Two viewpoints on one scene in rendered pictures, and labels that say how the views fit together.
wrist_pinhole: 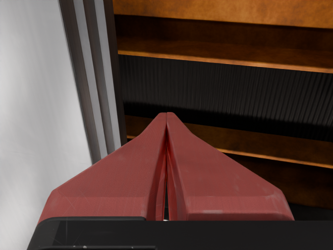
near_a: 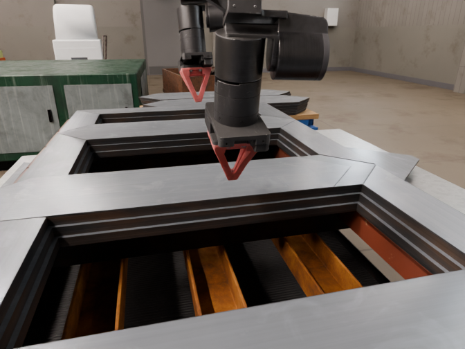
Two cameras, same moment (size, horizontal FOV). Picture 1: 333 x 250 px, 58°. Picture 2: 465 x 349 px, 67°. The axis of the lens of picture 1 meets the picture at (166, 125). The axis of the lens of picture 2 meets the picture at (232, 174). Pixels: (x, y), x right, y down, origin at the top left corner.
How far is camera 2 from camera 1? 48 cm
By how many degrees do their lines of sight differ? 70
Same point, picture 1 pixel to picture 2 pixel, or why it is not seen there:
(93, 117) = (183, 211)
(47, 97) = (195, 194)
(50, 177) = (142, 194)
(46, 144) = (167, 194)
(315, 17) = not seen: outside the picture
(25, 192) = (125, 188)
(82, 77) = (206, 205)
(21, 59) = (210, 190)
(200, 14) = (216, 308)
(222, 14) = not seen: hidden behind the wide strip
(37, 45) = (218, 192)
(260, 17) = not seen: hidden behind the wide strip
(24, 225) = (92, 186)
